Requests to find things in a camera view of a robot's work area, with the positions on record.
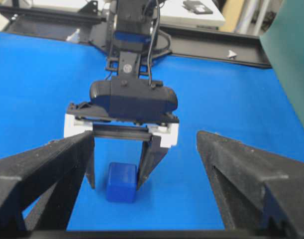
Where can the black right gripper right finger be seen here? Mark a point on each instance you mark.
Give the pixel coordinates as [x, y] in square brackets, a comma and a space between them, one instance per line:
[254, 189]

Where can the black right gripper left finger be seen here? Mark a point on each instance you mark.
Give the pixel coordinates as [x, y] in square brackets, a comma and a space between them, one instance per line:
[39, 187]

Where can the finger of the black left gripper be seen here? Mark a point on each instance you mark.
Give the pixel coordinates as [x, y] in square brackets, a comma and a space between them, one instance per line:
[90, 170]
[151, 155]

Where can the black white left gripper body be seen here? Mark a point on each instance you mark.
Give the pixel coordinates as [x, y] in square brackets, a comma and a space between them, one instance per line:
[86, 116]

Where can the blue block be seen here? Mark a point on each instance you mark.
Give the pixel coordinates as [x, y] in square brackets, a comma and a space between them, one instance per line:
[121, 182]

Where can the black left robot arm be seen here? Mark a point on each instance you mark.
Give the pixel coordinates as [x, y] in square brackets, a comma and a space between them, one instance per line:
[132, 27]

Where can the white paper scrap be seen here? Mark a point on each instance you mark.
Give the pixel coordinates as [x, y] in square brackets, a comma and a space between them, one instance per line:
[231, 54]

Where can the white desk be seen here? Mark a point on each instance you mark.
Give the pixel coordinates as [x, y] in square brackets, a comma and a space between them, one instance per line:
[173, 13]

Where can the green backdrop sheet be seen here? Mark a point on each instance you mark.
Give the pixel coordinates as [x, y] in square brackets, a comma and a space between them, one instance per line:
[283, 44]

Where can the black flat device on desk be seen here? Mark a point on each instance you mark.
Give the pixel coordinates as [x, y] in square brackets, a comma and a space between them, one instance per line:
[197, 7]

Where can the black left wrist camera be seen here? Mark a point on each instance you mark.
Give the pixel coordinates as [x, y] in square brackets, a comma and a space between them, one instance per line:
[134, 99]

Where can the black aluminium frame rail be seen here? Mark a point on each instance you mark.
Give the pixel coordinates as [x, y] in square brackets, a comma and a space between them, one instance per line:
[178, 41]

